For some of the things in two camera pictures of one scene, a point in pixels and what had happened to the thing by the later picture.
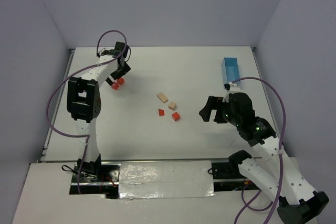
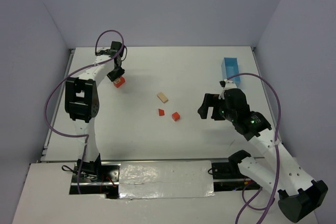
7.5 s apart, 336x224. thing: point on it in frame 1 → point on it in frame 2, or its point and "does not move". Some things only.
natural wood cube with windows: x=172 y=106 → x=116 y=81
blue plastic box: x=230 y=70 does not move
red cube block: x=121 y=81 does not move
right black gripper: x=217 y=109 does not move
